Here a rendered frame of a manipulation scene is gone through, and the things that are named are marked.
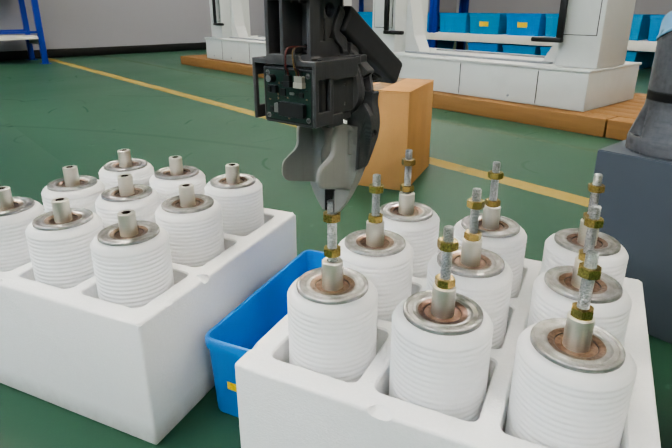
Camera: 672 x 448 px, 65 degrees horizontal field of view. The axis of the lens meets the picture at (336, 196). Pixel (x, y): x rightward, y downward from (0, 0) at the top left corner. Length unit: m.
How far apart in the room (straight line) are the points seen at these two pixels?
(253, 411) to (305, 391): 0.08
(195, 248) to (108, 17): 6.28
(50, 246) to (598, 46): 2.36
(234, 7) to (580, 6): 3.22
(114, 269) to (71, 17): 6.24
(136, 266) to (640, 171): 0.78
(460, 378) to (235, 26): 4.70
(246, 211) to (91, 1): 6.16
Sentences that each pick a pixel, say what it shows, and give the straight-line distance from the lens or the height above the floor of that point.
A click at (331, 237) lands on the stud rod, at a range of 0.53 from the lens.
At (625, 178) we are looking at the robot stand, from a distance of 1.00.
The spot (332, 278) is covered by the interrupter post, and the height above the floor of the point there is 0.27.
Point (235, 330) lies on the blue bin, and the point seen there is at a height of 0.09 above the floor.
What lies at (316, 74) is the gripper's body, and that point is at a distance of 0.42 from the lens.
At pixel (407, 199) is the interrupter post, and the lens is 0.74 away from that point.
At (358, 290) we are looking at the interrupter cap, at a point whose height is 0.25.
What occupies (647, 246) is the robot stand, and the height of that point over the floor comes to 0.16.
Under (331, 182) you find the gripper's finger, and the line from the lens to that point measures 0.48.
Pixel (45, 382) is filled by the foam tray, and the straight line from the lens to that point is 0.87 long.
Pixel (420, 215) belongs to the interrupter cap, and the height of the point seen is 0.25.
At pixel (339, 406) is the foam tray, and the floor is 0.17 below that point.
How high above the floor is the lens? 0.53
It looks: 20 degrees down
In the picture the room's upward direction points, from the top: straight up
